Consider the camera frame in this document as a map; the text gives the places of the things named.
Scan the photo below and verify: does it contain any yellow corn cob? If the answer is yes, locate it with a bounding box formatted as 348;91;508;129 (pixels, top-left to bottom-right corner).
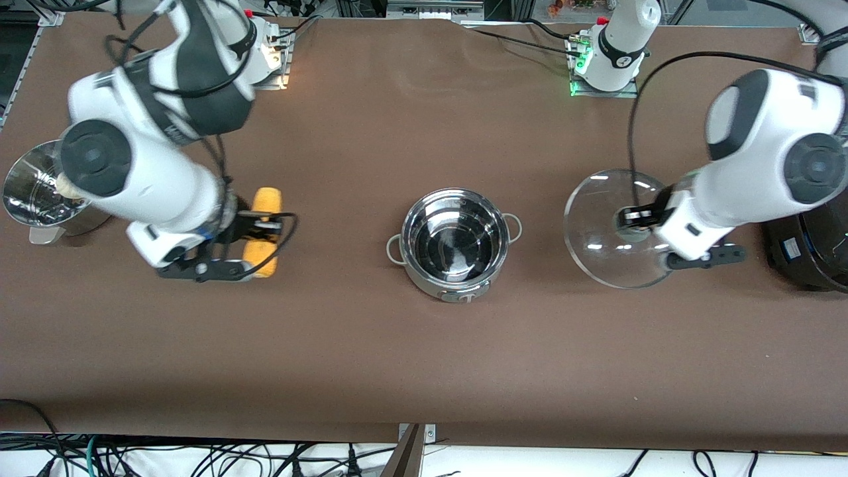
241;187;284;280

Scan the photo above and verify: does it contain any glass pot lid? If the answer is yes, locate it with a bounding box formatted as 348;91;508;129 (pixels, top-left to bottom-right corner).
563;169;678;290

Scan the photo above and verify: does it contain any steel electric cooking pot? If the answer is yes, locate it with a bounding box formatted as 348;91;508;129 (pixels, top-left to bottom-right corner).
386;187;523;304

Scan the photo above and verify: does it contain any steel steamer pot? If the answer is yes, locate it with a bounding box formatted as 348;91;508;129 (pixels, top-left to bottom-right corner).
2;140;115;246

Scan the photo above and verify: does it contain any black rice cooker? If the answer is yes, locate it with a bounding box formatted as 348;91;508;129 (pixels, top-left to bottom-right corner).
761;192;848;293

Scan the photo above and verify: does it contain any brown table mat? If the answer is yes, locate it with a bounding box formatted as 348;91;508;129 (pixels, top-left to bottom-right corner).
0;10;848;452

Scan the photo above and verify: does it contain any grey power strip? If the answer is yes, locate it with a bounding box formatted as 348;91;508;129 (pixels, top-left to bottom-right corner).
387;0;485;20

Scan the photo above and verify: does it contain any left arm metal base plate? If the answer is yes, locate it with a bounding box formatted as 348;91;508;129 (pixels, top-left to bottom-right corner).
568;36;641;99

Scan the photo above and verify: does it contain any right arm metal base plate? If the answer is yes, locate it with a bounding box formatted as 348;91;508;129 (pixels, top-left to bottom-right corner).
250;26;292;91

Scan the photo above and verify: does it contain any black right base cable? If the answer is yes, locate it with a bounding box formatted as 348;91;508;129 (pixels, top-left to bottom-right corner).
265;12;323;52

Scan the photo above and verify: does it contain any black base cable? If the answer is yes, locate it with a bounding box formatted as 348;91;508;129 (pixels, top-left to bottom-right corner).
265;12;323;52
460;19;585;60

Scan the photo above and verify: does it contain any black left base cable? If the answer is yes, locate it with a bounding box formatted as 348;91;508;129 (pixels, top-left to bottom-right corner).
460;19;585;60

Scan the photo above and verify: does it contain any metal table edge bracket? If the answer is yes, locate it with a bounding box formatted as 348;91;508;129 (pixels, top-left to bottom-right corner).
379;423;437;477

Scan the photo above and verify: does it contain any black floor cable loop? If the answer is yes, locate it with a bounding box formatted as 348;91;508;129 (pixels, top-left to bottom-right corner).
0;398;64;477

